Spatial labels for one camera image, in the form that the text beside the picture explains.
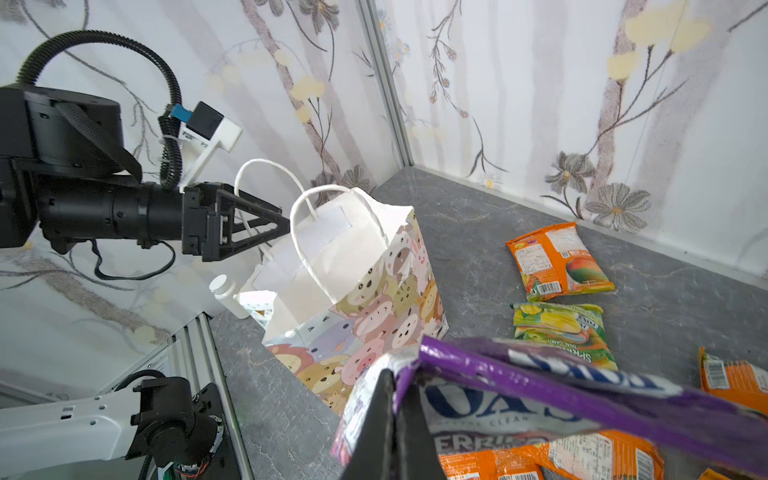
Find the orange chips packet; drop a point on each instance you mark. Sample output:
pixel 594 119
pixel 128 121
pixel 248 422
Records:
pixel 605 455

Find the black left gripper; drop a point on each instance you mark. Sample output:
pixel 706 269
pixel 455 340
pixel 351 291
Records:
pixel 210 230

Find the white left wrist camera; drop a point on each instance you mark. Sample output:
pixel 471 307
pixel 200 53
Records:
pixel 204 130

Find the purple Fox's berries packet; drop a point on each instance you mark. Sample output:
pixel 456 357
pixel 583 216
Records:
pixel 482 394

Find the white cartoon paper bag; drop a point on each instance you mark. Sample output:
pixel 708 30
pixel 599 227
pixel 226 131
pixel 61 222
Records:
pixel 351 281

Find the orange mango snack packet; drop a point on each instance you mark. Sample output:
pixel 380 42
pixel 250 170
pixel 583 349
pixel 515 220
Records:
pixel 554 261

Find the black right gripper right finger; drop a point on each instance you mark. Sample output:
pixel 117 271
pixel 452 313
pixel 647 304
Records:
pixel 415 451

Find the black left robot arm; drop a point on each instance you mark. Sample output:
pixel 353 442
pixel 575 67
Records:
pixel 65 170

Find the green yellow candy packet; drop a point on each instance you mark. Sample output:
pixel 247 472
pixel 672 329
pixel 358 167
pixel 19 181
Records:
pixel 578 329

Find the orange white snack packet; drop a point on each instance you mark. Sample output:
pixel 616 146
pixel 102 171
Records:
pixel 739 382

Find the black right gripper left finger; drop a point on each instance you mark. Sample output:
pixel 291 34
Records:
pixel 374 456

